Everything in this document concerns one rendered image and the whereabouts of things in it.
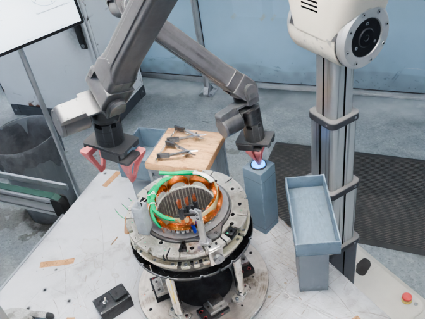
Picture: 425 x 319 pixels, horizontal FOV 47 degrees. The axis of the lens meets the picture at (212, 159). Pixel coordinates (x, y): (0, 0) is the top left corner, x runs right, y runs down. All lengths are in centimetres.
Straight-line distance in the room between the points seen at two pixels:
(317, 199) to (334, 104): 26
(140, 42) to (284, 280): 92
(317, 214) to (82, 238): 83
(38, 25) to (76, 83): 164
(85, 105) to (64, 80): 279
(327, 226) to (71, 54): 260
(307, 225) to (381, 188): 166
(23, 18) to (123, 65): 125
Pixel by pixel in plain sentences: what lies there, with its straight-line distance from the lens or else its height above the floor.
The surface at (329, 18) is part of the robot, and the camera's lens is 119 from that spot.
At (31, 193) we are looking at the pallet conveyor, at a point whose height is 76.
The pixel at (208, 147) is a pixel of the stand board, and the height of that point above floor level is 107.
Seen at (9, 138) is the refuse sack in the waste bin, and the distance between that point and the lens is 305.
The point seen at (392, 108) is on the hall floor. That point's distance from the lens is 363.
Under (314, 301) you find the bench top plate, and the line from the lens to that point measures 145.
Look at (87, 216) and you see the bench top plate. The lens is 183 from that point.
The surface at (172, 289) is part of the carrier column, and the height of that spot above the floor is 93.
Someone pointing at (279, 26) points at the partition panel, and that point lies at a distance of 345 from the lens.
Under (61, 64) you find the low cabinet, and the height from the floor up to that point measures 51.
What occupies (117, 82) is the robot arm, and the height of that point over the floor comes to 157.
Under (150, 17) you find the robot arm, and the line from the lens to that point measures 76.
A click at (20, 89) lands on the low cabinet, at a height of 26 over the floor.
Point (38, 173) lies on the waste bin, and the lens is 282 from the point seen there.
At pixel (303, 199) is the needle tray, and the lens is 137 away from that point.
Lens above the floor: 197
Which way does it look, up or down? 38 degrees down
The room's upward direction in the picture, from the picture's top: 9 degrees counter-clockwise
